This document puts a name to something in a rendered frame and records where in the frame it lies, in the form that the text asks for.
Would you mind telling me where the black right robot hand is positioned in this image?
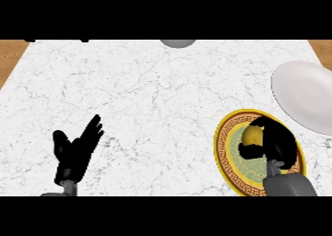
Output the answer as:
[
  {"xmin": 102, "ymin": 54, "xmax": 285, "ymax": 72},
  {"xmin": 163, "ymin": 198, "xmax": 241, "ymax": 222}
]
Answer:
[{"xmin": 237, "ymin": 115, "xmax": 299, "ymax": 171}]

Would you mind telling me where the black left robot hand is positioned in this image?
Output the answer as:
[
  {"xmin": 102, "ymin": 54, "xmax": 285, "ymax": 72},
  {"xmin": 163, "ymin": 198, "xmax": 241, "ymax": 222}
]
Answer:
[{"xmin": 52, "ymin": 114, "xmax": 107, "ymax": 186}]

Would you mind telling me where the yellow lemon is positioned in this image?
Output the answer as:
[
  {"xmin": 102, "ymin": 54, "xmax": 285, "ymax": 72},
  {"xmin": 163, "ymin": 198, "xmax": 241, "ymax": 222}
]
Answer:
[{"xmin": 241, "ymin": 124, "xmax": 265, "ymax": 147}]

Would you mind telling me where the yellow patterned plate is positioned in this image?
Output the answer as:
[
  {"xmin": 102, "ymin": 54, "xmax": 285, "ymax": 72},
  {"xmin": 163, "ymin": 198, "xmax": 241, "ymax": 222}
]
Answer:
[{"xmin": 213, "ymin": 108, "xmax": 307, "ymax": 197}]

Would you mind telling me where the plain white plate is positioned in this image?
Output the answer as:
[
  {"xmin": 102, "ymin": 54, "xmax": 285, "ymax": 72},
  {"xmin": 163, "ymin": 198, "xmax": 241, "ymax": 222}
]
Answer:
[{"xmin": 271, "ymin": 60, "xmax": 332, "ymax": 136}]

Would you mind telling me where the grey round object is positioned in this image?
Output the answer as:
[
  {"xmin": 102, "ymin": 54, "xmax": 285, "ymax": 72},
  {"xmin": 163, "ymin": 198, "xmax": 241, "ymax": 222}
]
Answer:
[{"xmin": 160, "ymin": 39, "xmax": 198, "ymax": 49}]

